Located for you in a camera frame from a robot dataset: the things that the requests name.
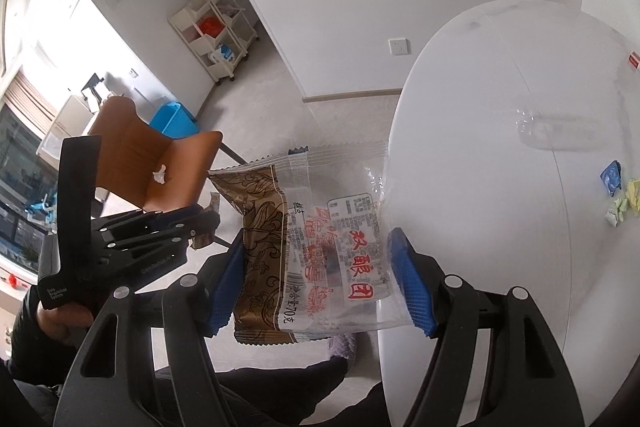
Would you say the person's black-trousered leg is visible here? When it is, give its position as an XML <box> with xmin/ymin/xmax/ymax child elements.
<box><xmin>150</xmin><ymin>354</ymin><xmax>349</xmax><ymax>427</ymax></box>
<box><xmin>345</xmin><ymin>382</ymin><xmax>392</xmax><ymax>427</ymax></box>

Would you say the brown chair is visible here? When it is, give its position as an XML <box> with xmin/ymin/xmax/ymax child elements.
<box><xmin>87</xmin><ymin>96</ymin><xmax>251</xmax><ymax>214</ymax></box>

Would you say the cream rolling shelf cart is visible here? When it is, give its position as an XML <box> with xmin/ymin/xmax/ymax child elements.
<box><xmin>205</xmin><ymin>0</ymin><xmax>261</xmax><ymax>58</ymax></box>
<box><xmin>169</xmin><ymin>0</ymin><xmax>249</xmax><ymax>82</ymax></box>

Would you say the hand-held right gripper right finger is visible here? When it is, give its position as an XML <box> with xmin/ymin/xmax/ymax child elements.
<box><xmin>388</xmin><ymin>228</ymin><xmax>586</xmax><ymax>427</ymax></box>

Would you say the pale green paper scrap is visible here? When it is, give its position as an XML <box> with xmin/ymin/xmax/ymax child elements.
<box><xmin>605</xmin><ymin>196</ymin><xmax>632</xmax><ymax>228</ymax></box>

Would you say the yellow paper scrap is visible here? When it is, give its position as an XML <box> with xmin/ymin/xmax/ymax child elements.
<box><xmin>624</xmin><ymin>178</ymin><xmax>640</xmax><ymax>216</ymax></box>

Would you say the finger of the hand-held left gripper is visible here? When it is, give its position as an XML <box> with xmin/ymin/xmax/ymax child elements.
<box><xmin>92</xmin><ymin>205</ymin><xmax>221</xmax><ymax>239</ymax></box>
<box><xmin>101</xmin><ymin>233</ymin><xmax>202</xmax><ymax>294</ymax></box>

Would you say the blue plastic bin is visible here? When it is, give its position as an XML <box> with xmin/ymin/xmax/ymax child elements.
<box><xmin>150</xmin><ymin>102</ymin><xmax>199</xmax><ymax>138</ymax></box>

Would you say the small blue packet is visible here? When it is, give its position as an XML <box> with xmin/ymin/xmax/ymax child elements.
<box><xmin>600</xmin><ymin>161</ymin><xmax>622</xmax><ymax>196</ymax></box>

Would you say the person's left hand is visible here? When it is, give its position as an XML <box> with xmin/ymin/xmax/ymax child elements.
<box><xmin>37</xmin><ymin>304</ymin><xmax>97</xmax><ymax>344</ymax></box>

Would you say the black monitor stand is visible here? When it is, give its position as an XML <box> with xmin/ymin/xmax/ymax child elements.
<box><xmin>80</xmin><ymin>73</ymin><xmax>106</xmax><ymax>102</ymax></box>

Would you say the clear plastic wrapper on table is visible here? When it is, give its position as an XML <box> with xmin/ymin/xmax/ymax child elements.
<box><xmin>515</xmin><ymin>107</ymin><xmax>606</xmax><ymax>151</ymax></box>

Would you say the grey fuzzy slipper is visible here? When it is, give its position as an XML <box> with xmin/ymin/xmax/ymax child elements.
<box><xmin>327</xmin><ymin>332</ymin><xmax>357</xmax><ymax>363</ymax></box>

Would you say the brown curtain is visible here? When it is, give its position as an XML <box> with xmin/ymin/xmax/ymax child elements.
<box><xmin>0</xmin><ymin>72</ymin><xmax>56</xmax><ymax>138</ymax></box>

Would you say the clear and brown snack packet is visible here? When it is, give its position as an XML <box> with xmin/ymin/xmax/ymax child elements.
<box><xmin>206</xmin><ymin>146</ymin><xmax>396</xmax><ymax>345</ymax></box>

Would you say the person's left forearm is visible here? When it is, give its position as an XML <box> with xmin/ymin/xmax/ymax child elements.
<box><xmin>7</xmin><ymin>287</ymin><xmax>76</xmax><ymax>388</ymax></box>

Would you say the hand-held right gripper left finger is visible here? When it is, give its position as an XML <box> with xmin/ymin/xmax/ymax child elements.
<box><xmin>52</xmin><ymin>229</ymin><xmax>246</xmax><ymax>427</ymax></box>

